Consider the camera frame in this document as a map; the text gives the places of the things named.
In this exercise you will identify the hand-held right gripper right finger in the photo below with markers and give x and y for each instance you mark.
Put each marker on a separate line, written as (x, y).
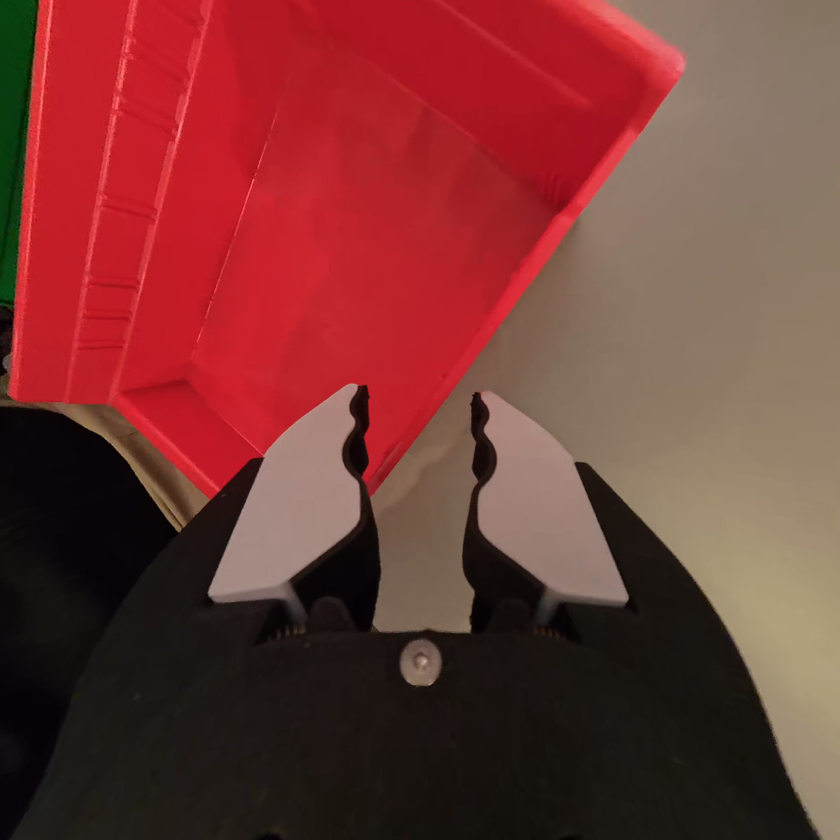
(548, 518)

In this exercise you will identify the red plastic bin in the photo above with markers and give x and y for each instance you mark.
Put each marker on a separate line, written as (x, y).
(394, 229)

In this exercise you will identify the green plastic bin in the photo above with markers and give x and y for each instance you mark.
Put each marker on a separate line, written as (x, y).
(13, 131)

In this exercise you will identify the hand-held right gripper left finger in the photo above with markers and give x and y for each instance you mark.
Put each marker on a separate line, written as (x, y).
(289, 512)

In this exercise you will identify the beige cloth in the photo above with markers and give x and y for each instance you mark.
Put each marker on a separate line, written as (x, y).
(154, 463)

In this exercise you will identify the dark cloth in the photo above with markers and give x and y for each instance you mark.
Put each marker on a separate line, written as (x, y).
(59, 590)

